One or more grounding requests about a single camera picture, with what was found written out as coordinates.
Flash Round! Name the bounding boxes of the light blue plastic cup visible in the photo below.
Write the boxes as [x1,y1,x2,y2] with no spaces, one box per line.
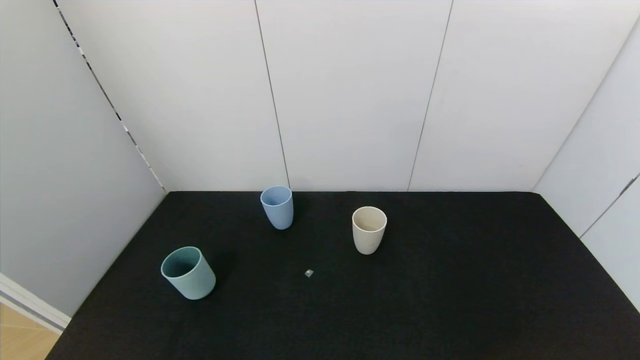
[260,185,294,230]

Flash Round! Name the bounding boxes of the white partition base rail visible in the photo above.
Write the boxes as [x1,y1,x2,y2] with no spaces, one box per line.
[0,272,72,335]

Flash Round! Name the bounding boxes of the teal plastic cup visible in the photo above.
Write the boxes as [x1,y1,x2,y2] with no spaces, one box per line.
[161,246,217,300]

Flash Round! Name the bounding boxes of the beige plastic cup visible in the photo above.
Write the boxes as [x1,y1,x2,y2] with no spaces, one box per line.
[352,206,388,255]

